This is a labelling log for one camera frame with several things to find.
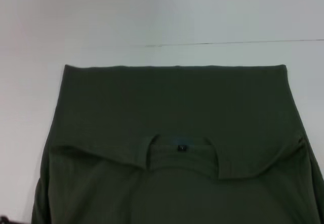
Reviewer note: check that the dark green FREE! t-shirt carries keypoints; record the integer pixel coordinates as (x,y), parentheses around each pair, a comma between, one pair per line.
(177,133)

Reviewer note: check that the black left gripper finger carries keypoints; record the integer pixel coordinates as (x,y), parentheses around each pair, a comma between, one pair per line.
(3,221)

